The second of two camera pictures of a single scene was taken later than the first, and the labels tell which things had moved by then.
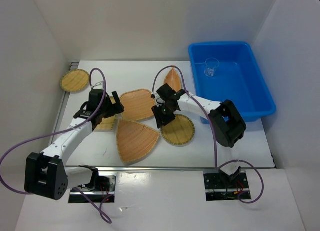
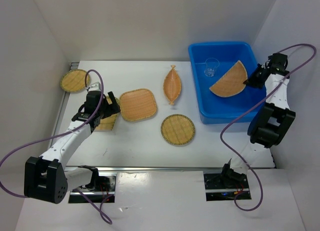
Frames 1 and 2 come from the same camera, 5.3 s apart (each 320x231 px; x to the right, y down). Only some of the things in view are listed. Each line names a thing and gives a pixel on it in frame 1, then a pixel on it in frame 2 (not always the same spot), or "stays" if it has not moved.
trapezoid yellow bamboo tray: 109,123 stays
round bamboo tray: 74,80 stays
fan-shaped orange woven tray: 134,140 → 232,83
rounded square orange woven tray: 137,104 stays
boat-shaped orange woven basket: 173,79 stays
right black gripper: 161,119 → 251,81
